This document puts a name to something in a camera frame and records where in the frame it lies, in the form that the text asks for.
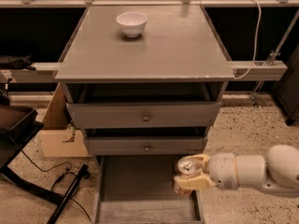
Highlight black floor cable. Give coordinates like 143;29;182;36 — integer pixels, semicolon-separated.
20;149;93;222

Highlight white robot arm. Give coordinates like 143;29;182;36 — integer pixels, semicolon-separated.
173;145;299;198

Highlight black stand base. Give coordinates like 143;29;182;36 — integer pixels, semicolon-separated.
0;121;89;224

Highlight white ceramic bowl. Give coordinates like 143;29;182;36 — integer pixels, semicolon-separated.
116;12;148;37

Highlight white hanging cable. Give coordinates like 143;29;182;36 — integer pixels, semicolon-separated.
233;0;263;80

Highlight black tray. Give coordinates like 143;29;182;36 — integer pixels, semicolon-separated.
0;105;39;140

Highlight dark cabinet at right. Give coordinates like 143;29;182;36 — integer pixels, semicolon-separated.
274;45;299;126

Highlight grey middle drawer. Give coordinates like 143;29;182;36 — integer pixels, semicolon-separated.
84;136;207;156

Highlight grey top drawer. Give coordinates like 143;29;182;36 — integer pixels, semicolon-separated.
66;102;221;129

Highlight grey bottom drawer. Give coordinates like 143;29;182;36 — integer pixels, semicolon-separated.
93;155;206;224

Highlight brass top drawer knob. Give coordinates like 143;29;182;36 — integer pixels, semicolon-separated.
142;113;150;121

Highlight brass middle drawer knob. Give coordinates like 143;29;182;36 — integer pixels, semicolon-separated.
144;145;150;152

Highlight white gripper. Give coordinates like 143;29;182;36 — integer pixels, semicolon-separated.
174;153;237;190

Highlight orange soda can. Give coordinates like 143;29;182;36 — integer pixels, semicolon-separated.
172;158;199;196

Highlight aluminium frame rail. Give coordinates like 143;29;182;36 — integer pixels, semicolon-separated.
0;61;287;84

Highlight grey drawer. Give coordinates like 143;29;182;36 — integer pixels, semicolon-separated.
84;136;207;156
93;155;206;224
66;102;221;129

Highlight cardboard box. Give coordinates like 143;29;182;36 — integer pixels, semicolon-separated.
38;85;89;158

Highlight grey drawer cabinet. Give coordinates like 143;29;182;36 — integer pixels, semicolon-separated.
54;5;235;165

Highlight brass drawer knob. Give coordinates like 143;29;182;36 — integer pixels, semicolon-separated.
142;113;150;121
144;145;150;152

